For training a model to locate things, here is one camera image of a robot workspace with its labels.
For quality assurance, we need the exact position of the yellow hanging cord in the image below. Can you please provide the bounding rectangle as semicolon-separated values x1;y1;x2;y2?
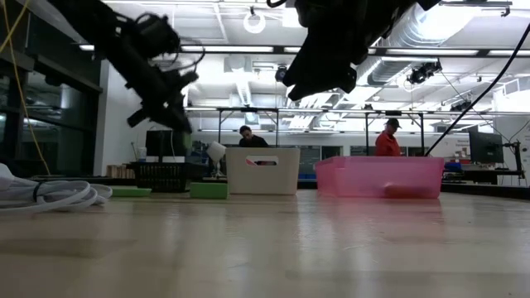
0;0;51;175

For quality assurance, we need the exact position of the pink translucent plastic bin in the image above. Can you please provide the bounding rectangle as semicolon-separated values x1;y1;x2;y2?
313;155;446;200

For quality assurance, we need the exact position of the black computer monitor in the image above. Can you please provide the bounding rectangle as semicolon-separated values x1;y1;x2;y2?
468;131;505;165
144;129;189;164

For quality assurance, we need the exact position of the black mesh basket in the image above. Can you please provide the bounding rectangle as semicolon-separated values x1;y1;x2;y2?
130;161;195;194

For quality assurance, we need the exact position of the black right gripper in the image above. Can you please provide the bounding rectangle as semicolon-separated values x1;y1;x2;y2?
282;0;416;103

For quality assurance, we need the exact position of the green eraser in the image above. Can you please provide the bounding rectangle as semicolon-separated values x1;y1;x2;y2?
110;185;152;198
190;181;229;200

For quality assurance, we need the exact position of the white plastic bin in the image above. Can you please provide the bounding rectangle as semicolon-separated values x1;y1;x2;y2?
224;147;301;196

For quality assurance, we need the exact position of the black background workstation frame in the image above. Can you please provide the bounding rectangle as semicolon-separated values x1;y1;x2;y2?
216;106;426;156

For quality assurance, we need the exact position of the black ceiling-mounted device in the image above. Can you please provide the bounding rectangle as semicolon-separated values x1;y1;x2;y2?
407;60;443;85

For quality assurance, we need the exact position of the white coiled cable with adapter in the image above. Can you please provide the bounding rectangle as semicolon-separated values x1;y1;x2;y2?
0;162;113;217

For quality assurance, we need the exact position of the person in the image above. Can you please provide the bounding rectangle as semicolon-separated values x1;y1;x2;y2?
374;118;402;157
238;124;270;149

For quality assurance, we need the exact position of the thin black cable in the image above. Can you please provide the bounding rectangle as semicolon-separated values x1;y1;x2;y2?
425;22;530;157

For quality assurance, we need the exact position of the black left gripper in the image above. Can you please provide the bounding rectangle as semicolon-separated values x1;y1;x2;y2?
119;53;200;135

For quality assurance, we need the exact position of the white ring ceiling light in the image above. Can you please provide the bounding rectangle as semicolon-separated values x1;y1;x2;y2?
242;11;267;36

